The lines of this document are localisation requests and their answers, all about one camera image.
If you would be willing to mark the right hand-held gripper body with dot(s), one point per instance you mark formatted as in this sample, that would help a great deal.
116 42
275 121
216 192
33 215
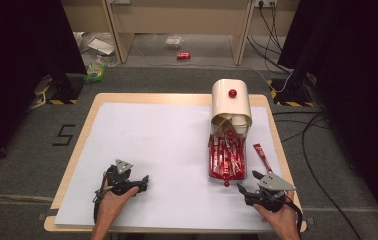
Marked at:
272 190

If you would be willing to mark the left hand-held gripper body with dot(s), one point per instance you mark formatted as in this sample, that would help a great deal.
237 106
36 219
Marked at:
118 180

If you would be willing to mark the single red stick sachet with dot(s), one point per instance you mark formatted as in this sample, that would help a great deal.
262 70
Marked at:
263 157

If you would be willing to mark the person's left hand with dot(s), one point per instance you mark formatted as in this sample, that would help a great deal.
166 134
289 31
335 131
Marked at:
113 206

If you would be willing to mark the person's right hand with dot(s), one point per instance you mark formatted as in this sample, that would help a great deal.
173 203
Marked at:
282 220

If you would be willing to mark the white table mat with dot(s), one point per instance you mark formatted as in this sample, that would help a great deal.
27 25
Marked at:
163 160

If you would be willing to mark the pile of red stick packets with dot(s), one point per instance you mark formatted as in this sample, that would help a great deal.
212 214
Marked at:
227 156

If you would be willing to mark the white paper cups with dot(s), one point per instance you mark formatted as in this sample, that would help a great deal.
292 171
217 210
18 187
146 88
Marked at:
239 122

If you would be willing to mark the white storage box red knob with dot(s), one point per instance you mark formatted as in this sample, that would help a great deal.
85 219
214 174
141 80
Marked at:
231 103

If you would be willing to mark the black stand base hazard tape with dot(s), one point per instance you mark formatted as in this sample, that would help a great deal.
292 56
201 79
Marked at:
65 90
290 95

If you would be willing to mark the green bag on floor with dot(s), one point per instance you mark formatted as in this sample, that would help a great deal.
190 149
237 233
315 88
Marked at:
95 71

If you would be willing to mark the red soda can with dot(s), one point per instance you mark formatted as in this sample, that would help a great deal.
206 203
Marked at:
183 55

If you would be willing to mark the white flat carton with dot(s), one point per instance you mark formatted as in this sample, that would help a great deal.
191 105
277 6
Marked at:
101 46

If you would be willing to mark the clear plastic bag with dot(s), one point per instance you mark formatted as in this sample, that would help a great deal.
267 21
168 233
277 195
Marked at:
174 41

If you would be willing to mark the black curtain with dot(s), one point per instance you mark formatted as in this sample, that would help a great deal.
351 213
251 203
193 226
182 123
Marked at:
17 66
353 66

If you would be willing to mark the beige desk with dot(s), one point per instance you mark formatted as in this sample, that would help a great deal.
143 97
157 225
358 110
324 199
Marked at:
177 20

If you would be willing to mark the white wall socket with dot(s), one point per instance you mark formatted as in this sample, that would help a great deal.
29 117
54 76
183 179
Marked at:
265 2

